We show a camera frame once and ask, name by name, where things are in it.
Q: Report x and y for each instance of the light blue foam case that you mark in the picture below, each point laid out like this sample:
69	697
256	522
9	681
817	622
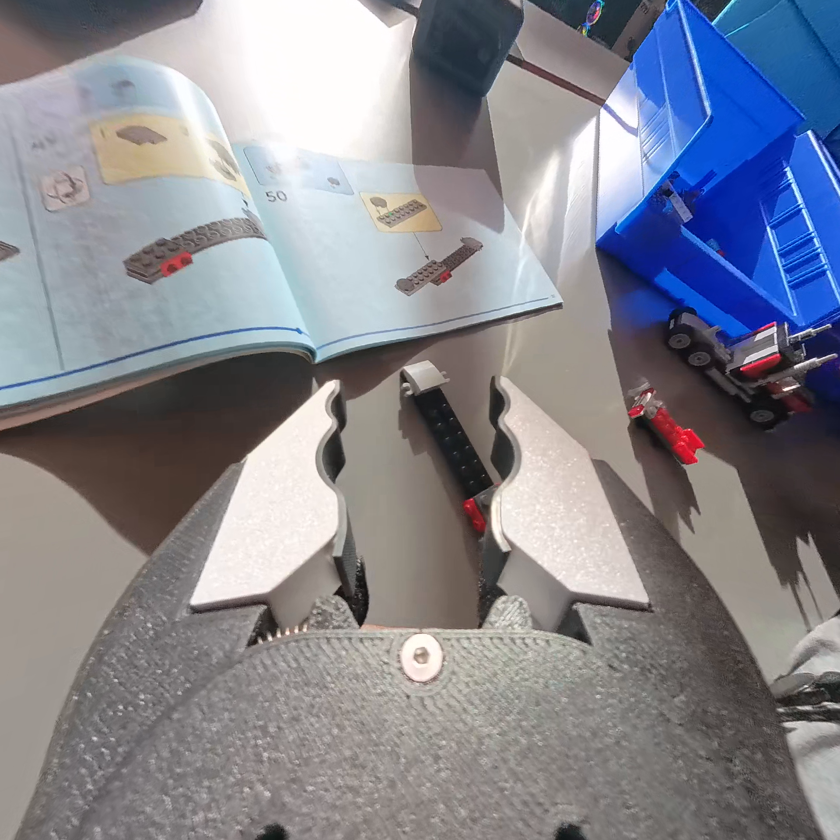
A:
787	39

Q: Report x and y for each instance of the grey desk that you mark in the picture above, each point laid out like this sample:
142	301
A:
577	262

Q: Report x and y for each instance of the light blue instruction booklet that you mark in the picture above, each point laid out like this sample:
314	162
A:
197	275

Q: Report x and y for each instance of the blue plastic bin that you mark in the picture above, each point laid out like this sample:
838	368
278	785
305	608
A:
669	98
807	229

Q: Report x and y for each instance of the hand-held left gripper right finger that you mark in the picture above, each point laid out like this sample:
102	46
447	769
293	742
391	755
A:
564	525

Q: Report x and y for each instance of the toy brick truck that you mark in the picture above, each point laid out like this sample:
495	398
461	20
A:
741	361

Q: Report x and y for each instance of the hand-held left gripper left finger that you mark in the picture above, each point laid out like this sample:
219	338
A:
275	518

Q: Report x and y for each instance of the pile of loose toy bricks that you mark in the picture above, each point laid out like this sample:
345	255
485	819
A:
676	203

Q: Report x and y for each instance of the small red brick assembly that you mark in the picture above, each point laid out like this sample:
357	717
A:
666	423

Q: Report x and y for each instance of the black toy brick beam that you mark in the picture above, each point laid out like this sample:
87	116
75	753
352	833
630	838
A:
453	433

